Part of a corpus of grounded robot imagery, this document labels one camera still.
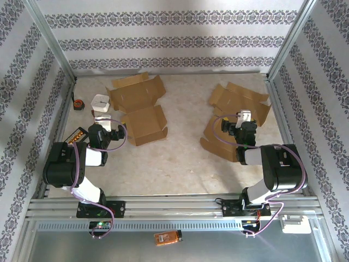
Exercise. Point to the black orange charger device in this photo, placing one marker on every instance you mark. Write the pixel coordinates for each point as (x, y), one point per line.
(77, 135)

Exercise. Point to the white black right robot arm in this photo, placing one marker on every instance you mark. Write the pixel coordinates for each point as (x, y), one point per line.
(283, 169)

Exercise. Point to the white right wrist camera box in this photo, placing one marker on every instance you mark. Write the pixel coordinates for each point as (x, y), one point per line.
(244, 117)

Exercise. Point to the white plastic bracket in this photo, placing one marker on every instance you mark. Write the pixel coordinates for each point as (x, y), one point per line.
(295, 226)

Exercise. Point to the orange black tape measure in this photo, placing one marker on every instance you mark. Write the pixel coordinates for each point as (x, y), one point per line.
(78, 104)

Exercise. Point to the grey metal sheet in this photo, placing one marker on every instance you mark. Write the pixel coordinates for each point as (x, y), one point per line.
(109, 248)

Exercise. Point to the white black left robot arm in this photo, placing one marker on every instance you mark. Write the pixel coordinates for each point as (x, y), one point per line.
(60, 169)

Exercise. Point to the aluminium mounting rail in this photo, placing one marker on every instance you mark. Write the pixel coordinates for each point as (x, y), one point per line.
(177, 207)

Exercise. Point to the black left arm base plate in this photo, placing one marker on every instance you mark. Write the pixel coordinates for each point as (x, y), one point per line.
(120, 208)

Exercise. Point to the orange electronic board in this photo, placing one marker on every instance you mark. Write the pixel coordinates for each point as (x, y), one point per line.
(166, 238)

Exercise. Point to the white square clock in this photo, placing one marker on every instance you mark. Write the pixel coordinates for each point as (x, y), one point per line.
(100, 103)

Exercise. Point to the brown cardboard box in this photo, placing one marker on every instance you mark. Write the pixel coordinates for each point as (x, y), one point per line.
(234, 98)
(136, 98)

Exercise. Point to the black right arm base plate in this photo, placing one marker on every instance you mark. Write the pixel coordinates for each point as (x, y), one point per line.
(227, 210)

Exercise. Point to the aluminium frame post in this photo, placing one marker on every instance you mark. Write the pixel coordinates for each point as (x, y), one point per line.
(291, 35)
(51, 41)

